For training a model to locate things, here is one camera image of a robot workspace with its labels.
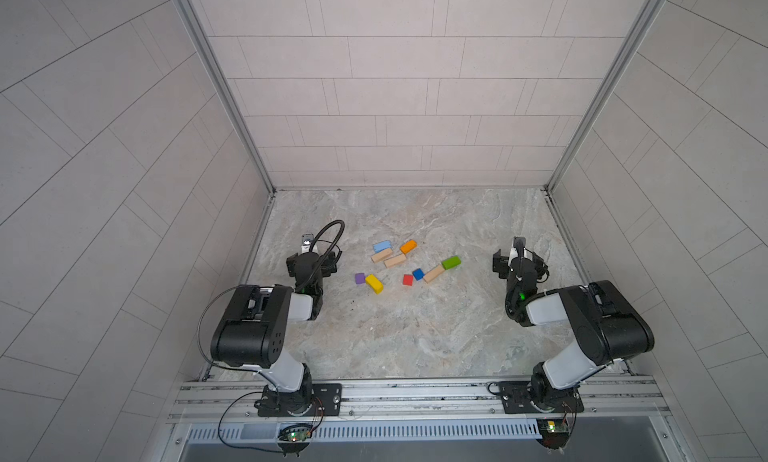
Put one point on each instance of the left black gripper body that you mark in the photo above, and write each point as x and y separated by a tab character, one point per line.
309	258

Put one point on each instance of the light blue wood block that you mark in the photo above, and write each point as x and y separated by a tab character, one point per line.
380	246

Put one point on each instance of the orange wood block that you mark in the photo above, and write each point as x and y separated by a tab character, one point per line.
408	246

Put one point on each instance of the yellow wood block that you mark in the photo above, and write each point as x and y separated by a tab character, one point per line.
374	283

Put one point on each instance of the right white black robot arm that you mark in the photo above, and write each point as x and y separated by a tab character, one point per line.
605	326

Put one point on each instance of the aluminium mounting rail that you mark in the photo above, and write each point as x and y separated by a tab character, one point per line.
417	399

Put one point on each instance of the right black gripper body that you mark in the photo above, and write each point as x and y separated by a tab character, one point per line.
517	264

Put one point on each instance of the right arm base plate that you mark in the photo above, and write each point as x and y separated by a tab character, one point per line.
519	397

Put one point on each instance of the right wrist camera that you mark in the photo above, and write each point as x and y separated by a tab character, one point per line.
519	249

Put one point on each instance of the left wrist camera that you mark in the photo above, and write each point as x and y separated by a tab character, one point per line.
307	244

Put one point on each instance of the right yellow circuit board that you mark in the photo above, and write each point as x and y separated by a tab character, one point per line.
555	434

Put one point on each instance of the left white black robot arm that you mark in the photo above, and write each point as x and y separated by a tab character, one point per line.
252	333

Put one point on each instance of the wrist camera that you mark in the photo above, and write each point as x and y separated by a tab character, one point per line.
519	249
307	244

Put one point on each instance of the left green circuit board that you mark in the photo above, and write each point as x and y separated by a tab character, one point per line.
296	433

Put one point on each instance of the natural wood block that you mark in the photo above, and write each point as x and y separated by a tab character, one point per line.
382	255
433	273
395	260

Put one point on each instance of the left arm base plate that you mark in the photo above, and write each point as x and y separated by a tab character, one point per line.
304	402

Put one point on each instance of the green wood block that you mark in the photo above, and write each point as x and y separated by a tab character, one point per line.
451	262

